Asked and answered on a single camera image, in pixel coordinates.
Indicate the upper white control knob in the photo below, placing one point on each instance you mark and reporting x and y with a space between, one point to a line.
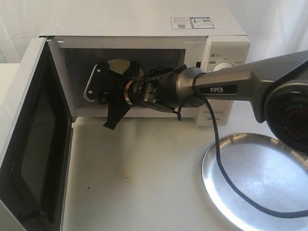
222 65

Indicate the white microwave door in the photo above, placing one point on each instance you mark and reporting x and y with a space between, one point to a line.
35 138

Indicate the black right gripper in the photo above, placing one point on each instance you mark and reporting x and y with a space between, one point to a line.
110 90

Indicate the round steel tray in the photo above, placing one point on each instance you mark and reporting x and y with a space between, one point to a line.
257 183

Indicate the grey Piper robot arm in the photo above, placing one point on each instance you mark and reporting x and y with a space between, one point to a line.
277 89

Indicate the cream ceramic bowl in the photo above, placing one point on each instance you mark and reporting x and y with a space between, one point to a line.
119 67

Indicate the white microwave oven body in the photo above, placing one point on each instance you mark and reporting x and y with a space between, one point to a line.
153 34

